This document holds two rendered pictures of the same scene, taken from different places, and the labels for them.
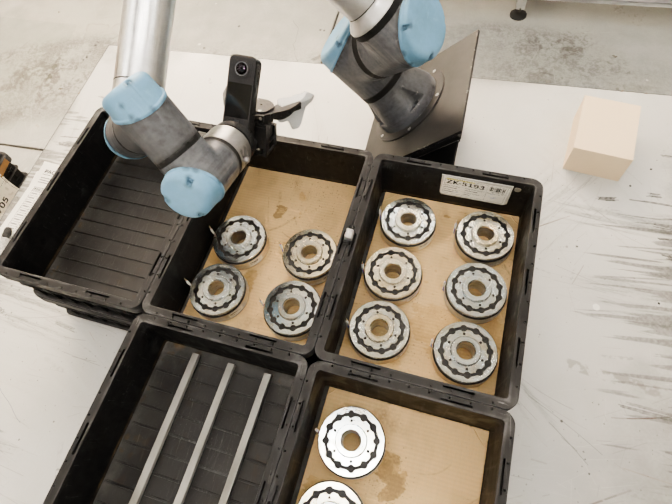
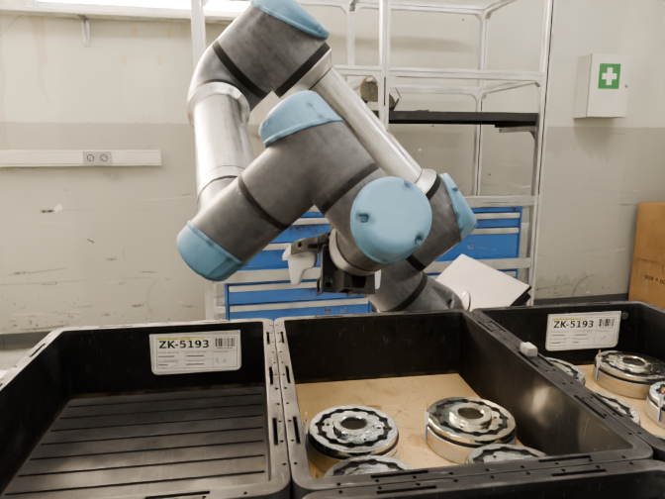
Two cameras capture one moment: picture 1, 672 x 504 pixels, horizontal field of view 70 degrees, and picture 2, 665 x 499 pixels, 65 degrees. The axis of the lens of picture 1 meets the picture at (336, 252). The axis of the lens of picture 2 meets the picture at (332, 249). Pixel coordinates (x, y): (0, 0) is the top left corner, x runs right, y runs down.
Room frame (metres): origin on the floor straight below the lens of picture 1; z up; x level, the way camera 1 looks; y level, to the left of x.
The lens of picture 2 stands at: (0.05, 0.50, 1.17)
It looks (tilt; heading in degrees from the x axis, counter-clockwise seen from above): 11 degrees down; 326
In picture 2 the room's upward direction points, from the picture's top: straight up
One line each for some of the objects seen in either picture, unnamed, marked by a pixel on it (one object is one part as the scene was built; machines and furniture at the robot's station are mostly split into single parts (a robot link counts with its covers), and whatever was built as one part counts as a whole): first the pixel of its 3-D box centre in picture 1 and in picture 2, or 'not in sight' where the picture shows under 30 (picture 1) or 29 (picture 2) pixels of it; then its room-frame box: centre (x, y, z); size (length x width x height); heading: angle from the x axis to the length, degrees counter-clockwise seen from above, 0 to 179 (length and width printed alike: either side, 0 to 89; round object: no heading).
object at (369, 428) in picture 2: (238, 237); (353, 425); (0.48, 0.18, 0.86); 0.05 x 0.05 x 0.01
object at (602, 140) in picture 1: (601, 137); not in sight; (0.63, -0.64, 0.74); 0.16 x 0.12 x 0.07; 149
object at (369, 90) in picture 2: not in sight; (376, 95); (2.17, -1.23, 1.44); 0.25 x 0.16 x 0.18; 67
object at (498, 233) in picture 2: not in sight; (455, 262); (1.82, -1.48, 0.60); 0.72 x 0.03 x 0.56; 67
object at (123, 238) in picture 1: (131, 212); (141, 438); (0.58, 0.38, 0.87); 0.40 x 0.30 x 0.11; 154
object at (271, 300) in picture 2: not in sight; (300, 269); (2.13, -0.74, 0.60); 0.72 x 0.03 x 0.56; 67
